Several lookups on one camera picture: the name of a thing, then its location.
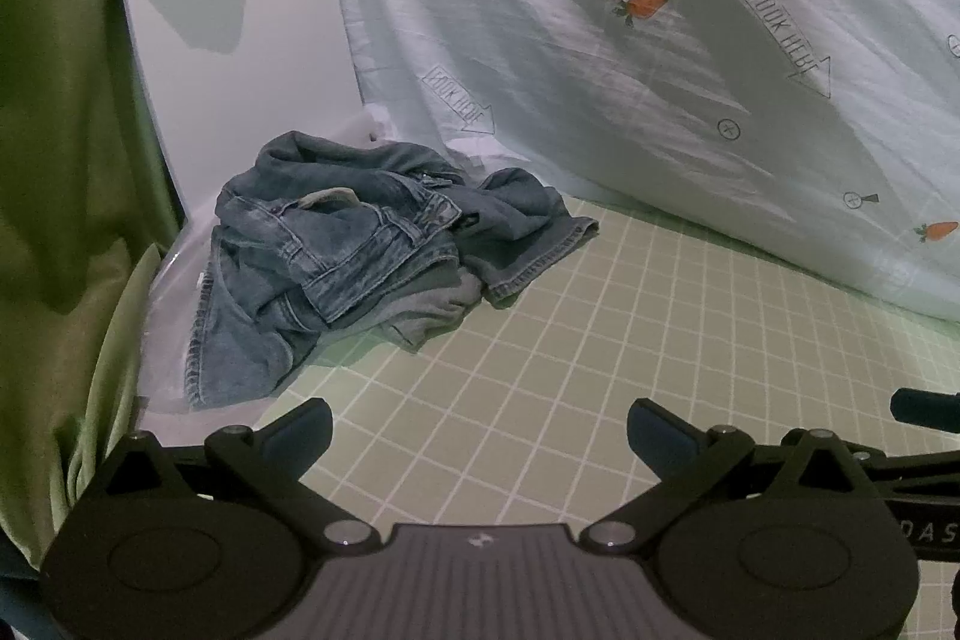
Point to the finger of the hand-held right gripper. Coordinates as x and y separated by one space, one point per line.
928 405

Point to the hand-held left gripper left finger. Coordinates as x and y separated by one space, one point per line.
304 436

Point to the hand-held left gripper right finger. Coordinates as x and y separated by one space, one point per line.
658 436

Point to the blue denim jeans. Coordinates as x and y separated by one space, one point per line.
352 257

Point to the clear plastic bag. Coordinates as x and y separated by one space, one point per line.
161 340

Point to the green curtain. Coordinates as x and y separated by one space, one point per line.
60 160

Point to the pale carrot print blanket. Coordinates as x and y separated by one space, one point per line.
637 48

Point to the white board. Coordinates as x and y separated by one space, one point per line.
225 48

